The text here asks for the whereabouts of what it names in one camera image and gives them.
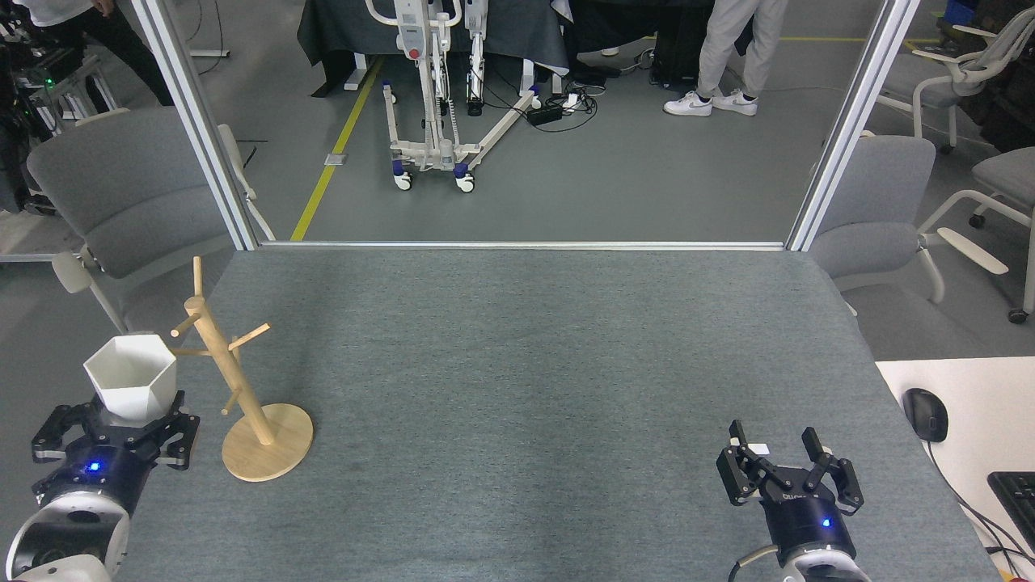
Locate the wooden cup rack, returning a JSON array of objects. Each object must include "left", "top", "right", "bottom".
[{"left": 168, "top": 256, "right": 315, "bottom": 484}]

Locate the black mouse cable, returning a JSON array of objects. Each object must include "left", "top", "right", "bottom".
[{"left": 926, "top": 441, "right": 1035, "bottom": 567}]

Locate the white wheeled stand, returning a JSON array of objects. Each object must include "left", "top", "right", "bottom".
[{"left": 365, "top": 0, "right": 544, "bottom": 192}]

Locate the silver frame rail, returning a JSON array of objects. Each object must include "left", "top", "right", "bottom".
[{"left": 259, "top": 240, "right": 787, "bottom": 251}]

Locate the grey chair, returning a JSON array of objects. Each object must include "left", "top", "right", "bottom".
[
  {"left": 27, "top": 108, "right": 276, "bottom": 385},
  {"left": 809, "top": 129, "right": 1010, "bottom": 318},
  {"left": 922, "top": 145, "right": 1035, "bottom": 324}
]

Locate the yellow floor tape line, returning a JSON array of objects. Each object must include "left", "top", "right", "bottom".
[{"left": 289, "top": 55, "right": 385, "bottom": 242}]

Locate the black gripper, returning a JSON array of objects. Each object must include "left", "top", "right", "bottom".
[
  {"left": 716, "top": 420, "right": 864, "bottom": 553},
  {"left": 31, "top": 391, "right": 201, "bottom": 507}
]

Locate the white hexagonal cup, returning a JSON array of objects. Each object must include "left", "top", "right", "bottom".
[{"left": 84, "top": 334, "right": 178, "bottom": 423}]

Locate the white frame office chair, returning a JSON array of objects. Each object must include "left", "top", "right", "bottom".
[{"left": 877, "top": 6, "right": 1035, "bottom": 154}]

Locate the equipment rack with green light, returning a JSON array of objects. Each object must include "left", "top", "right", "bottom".
[{"left": 0, "top": 32, "right": 118, "bottom": 130}]

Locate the person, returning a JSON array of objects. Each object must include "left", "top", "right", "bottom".
[
  {"left": 16, "top": 0, "right": 175, "bottom": 108},
  {"left": 663, "top": 0, "right": 789, "bottom": 117}
]

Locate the black keyboard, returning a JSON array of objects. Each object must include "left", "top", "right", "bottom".
[{"left": 987, "top": 471, "right": 1035, "bottom": 550}]

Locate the white desk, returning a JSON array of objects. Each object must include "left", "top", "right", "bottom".
[{"left": 876, "top": 356, "right": 1035, "bottom": 582}]

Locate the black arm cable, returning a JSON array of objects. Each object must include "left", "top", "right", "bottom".
[{"left": 728, "top": 546, "right": 781, "bottom": 582}]

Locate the black computer mouse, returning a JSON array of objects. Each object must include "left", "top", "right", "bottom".
[{"left": 902, "top": 388, "right": 949, "bottom": 443}]

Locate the dark cloth covered table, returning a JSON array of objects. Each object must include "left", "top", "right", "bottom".
[{"left": 297, "top": 0, "right": 571, "bottom": 78}]

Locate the silver frame post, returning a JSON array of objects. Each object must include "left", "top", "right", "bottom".
[
  {"left": 786, "top": 0, "right": 923, "bottom": 251},
  {"left": 129, "top": 0, "right": 260, "bottom": 251}
]

